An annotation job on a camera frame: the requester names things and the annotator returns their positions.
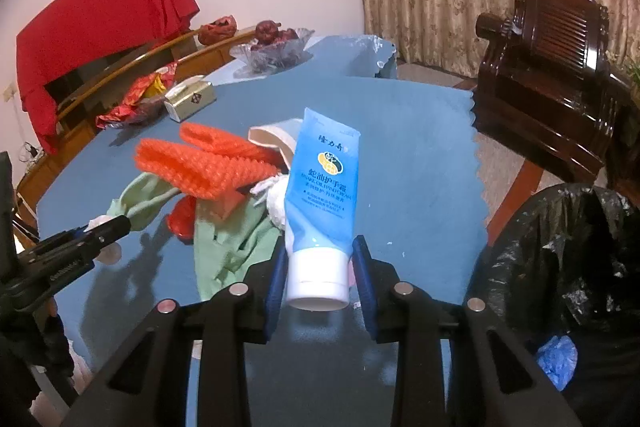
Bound blue disposable glove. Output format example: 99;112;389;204
535;335;578;391

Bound red plastic bag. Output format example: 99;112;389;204
166;195;196;242

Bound green rubber glove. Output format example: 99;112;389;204
106;173;285;301

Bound orange foam fruit net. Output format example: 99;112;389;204
134;139;279;200

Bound white tissue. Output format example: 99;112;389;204
250;174;288;231

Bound blue hand cream tube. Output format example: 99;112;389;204
284;108;360;312

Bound blue white paper cup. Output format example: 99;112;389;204
247;118;303;169

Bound black lined trash bin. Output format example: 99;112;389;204
466;183;639;426

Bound red snack packets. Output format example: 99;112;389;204
96;62;178;129

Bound beige tissue box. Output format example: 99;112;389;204
164;75;217;122

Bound blue tablecloth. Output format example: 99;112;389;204
37;69;487;426

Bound wooden tv cabinet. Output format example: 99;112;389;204
14;25;260;212

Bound glass fruit bowl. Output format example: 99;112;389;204
230;28;314;77

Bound red cloth cover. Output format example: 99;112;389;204
16;0;200;154

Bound red decorative pumpkin ornament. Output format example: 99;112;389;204
198;15;238;46

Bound red apples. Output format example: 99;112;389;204
250;20;300;51

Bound dark wooden armchair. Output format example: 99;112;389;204
473;0;620;183

